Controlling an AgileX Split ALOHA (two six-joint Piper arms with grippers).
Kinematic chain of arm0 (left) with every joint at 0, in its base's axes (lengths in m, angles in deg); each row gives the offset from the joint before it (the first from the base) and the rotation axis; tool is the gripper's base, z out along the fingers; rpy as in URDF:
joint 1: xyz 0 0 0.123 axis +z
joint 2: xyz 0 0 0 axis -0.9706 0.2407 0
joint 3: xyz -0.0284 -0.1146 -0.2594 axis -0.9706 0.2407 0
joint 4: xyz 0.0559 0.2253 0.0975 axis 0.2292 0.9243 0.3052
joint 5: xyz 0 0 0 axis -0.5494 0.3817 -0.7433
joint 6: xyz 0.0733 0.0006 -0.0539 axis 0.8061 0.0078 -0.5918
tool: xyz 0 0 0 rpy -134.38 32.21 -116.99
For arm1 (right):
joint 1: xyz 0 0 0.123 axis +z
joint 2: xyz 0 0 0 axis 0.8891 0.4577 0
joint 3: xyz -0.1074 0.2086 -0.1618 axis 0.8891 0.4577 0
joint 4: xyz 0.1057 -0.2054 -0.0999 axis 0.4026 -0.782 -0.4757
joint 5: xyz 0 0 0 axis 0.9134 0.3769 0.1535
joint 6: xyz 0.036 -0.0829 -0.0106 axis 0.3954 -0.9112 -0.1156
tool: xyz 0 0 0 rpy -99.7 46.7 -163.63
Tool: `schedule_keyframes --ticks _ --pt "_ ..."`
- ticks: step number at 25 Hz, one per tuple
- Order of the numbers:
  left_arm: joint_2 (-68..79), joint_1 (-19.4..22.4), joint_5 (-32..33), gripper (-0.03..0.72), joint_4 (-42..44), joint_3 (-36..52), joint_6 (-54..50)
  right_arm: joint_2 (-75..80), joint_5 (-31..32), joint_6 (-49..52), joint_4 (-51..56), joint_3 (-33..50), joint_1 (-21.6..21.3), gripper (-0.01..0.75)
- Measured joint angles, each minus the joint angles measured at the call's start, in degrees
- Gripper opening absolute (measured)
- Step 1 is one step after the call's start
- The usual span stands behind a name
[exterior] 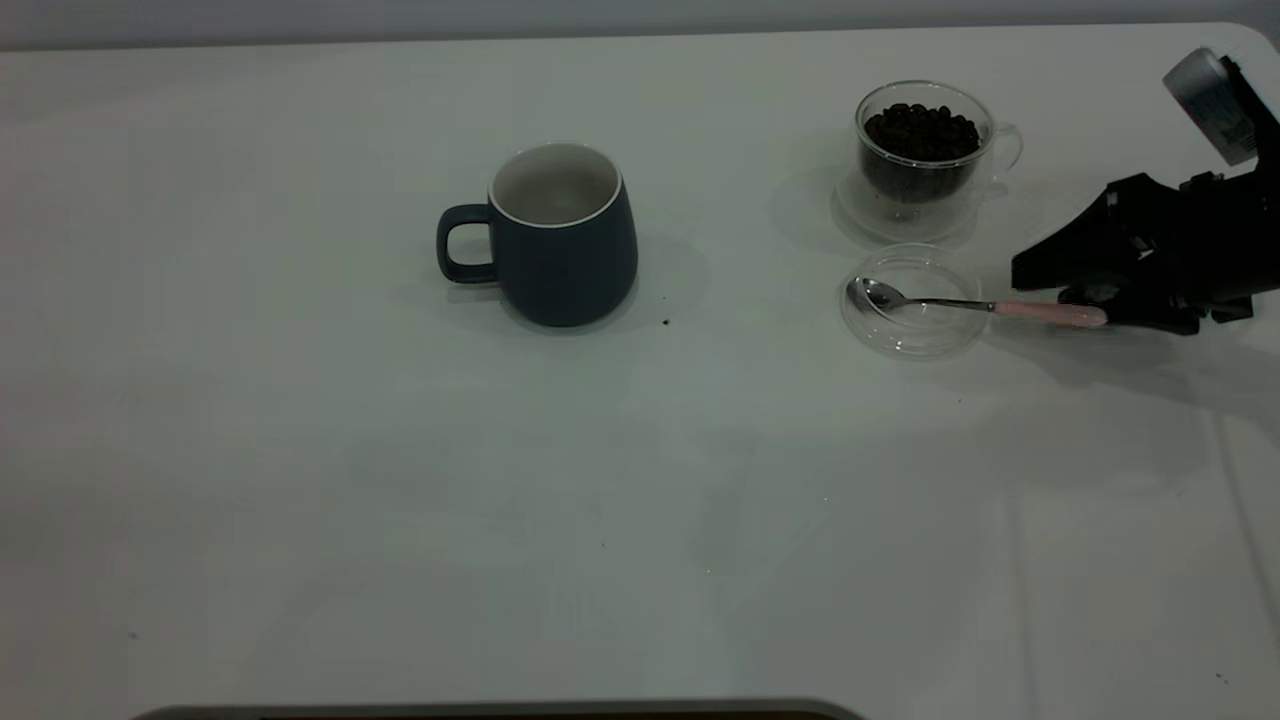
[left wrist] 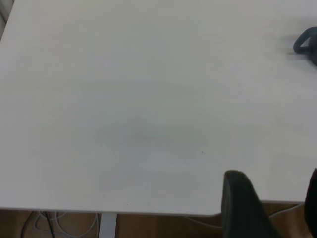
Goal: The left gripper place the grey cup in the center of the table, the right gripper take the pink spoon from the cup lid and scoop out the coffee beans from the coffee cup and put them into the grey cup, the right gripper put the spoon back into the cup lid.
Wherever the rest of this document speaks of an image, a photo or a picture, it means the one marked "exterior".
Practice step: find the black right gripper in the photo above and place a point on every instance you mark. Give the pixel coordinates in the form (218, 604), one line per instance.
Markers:
(1220, 240)

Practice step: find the dark blue ceramic mug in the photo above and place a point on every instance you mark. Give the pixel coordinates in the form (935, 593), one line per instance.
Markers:
(570, 260)

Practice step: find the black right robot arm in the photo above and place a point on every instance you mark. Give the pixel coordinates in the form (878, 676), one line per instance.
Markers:
(1272, 130)

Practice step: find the heap of coffee beans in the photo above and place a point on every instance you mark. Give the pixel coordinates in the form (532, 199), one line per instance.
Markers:
(915, 150)

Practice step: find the clear glass saucer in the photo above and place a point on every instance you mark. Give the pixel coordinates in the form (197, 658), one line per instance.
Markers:
(915, 335)
(900, 225)

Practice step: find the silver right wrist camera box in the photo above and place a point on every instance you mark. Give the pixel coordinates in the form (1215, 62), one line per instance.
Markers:
(1210, 100)

